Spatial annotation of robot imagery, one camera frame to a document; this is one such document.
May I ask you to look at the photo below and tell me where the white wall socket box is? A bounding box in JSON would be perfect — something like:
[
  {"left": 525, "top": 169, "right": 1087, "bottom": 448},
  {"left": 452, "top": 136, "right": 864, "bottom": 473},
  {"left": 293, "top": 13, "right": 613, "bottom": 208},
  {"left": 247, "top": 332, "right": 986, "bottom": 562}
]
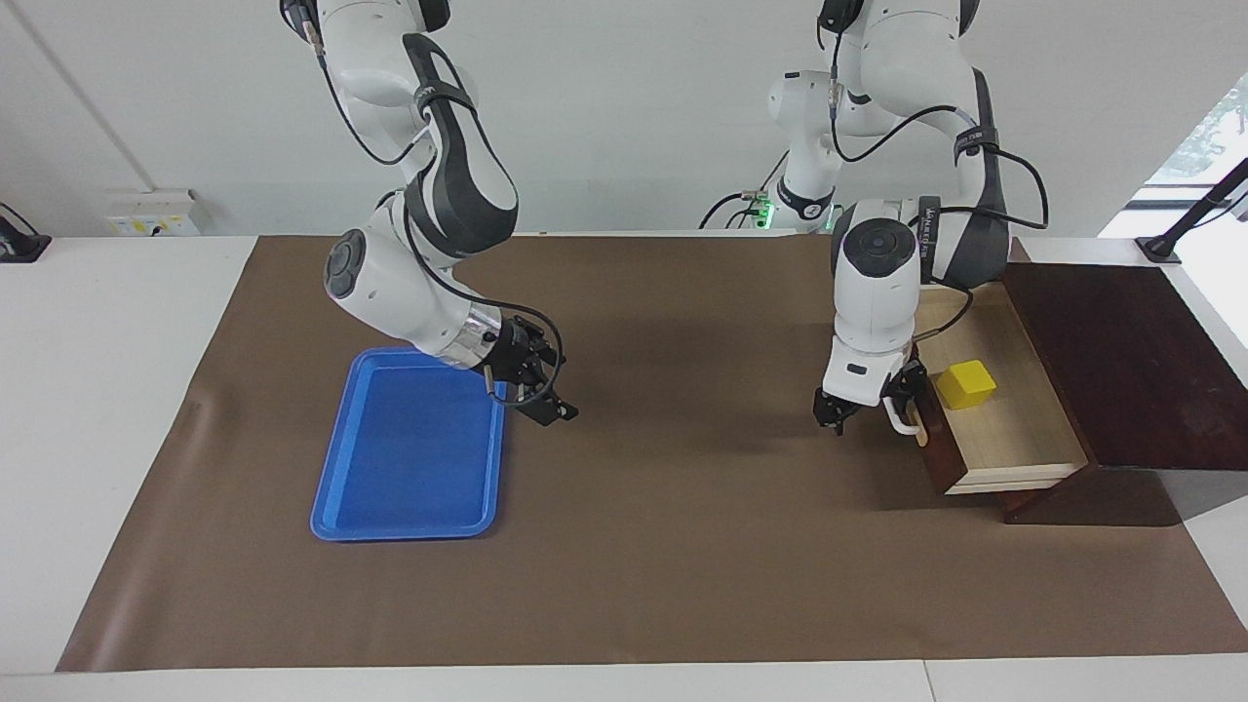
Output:
[{"left": 105, "top": 190, "right": 203, "bottom": 238}]

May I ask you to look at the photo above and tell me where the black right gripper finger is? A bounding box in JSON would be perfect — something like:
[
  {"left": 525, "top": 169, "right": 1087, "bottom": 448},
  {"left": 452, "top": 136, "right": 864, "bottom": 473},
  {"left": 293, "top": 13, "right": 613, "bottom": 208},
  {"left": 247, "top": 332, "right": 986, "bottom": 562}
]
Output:
[
  {"left": 509, "top": 320, "right": 565, "bottom": 379},
  {"left": 505, "top": 375, "right": 579, "bottom": 427}
]

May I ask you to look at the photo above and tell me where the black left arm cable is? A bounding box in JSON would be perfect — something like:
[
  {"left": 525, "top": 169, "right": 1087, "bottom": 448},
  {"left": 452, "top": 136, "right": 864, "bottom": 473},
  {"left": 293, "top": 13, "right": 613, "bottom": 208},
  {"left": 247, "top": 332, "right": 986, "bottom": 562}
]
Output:
[{"left": 817, "top": 0, "right": 1051, "bottom": 342}]

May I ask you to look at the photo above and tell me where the black left base cable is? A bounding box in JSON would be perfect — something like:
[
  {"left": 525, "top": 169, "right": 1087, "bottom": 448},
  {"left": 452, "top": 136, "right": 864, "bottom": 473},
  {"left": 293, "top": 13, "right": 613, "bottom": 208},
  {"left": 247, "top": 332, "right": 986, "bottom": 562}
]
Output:
[{"left": 698, "top": 151, "right": 793, "bottom": 233}]

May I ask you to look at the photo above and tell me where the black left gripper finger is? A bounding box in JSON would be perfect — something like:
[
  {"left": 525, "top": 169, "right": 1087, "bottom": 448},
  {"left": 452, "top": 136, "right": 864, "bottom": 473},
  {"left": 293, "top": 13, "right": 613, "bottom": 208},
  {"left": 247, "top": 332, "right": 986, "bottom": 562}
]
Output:
[
  {"left": 882, "top": 359, "right": 927, "bottom": 412},
  {"left": 814, "top": 388, "right": 861, "bottom": 436}
]

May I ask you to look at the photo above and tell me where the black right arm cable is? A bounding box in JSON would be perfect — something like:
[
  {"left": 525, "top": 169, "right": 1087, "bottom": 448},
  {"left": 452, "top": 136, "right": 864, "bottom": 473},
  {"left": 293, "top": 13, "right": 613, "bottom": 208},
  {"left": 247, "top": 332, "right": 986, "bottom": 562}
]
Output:
[{"left": 281, "top": 0, "right": 566, "bottom": 406}]

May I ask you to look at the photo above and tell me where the wooden drawer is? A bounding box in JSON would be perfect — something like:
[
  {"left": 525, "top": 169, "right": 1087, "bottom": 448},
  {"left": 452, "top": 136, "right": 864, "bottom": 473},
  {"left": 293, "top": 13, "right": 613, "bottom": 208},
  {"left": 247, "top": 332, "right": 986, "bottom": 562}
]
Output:
[{"left": 912, "top": 283, "right": 1090, "bottom": 496}]

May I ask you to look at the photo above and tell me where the dark wooden drawer cabinet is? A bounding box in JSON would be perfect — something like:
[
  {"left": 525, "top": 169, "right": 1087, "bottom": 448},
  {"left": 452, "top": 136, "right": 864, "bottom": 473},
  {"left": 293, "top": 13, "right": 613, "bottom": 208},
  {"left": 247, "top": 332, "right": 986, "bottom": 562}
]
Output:
[{"left": 1002, "top": 261, "right": 1248, "bottom": 527}]

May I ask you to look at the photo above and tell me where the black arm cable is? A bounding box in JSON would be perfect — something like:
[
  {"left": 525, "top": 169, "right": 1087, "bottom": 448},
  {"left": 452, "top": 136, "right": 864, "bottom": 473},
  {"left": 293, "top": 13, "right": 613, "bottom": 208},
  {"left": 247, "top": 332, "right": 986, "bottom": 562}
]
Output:
[
  {"left": 817, "top": 0, "right": 1051, "bottom": 342},
  {"left": 281, "top": 0, "right": 566, "bottom": 406}
]

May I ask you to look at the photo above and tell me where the blue plastic tray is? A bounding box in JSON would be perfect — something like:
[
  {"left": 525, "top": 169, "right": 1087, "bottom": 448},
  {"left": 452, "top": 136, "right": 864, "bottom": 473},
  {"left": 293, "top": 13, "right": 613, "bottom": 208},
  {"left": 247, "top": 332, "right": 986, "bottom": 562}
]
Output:
[{"left": 310, "top": 347, "right": 507, "bottom": 542}]

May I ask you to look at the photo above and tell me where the yellow cube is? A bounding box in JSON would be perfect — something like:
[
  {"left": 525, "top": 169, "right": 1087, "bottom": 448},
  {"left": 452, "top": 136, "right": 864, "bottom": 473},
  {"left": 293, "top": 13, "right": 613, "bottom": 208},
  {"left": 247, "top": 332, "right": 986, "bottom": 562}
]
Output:
[{"left": 936, "top": 360, "right": 998, "bottom": 410}]

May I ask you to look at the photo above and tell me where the white drawer handle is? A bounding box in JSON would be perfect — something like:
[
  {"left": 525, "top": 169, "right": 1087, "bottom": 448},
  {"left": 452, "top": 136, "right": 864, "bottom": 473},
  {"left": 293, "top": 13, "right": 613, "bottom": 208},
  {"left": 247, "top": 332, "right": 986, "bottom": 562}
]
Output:
[{"left": 882, "top": 395, "right": 929, "bottom": 448}]

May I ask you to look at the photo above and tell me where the brown table mat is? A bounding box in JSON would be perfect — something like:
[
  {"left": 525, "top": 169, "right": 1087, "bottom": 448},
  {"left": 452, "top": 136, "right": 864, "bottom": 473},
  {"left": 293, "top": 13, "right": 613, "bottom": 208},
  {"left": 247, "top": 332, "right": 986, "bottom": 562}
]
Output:
[{"left": 56, "top": 232, "right": 1248, "bottom": 674}]

